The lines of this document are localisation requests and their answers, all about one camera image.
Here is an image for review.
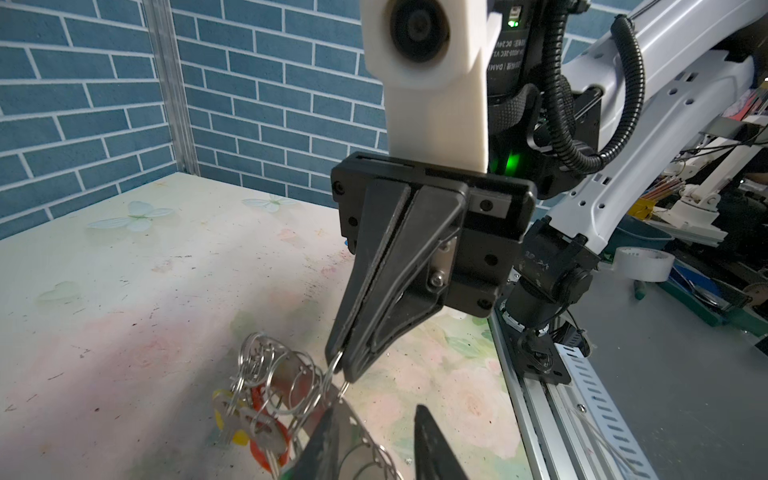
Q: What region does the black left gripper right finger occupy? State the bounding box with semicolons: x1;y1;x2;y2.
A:
414;404;468;480

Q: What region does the aluminium left corner post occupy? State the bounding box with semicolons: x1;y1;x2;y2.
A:
142;0;200;176

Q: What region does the aluminium front rail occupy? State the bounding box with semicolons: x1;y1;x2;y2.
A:
489;302;657;479

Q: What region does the white tape roll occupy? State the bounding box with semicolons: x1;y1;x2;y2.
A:
612;247;675;283

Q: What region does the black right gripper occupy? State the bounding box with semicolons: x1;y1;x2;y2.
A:
325;153;535;383

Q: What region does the large metal keyring band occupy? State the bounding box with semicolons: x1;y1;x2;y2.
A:
276;352;402;479

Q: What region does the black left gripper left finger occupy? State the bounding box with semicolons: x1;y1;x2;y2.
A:
286;403;360;479

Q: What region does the red tagged key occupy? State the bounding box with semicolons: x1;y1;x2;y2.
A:
245;379;325;479

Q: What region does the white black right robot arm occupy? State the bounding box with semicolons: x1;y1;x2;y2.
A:
325;1;767;384

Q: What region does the yellow tagged key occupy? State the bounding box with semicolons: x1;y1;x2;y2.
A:
212;389;250;446

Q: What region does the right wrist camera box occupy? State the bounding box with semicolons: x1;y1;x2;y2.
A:
360;1;503;173

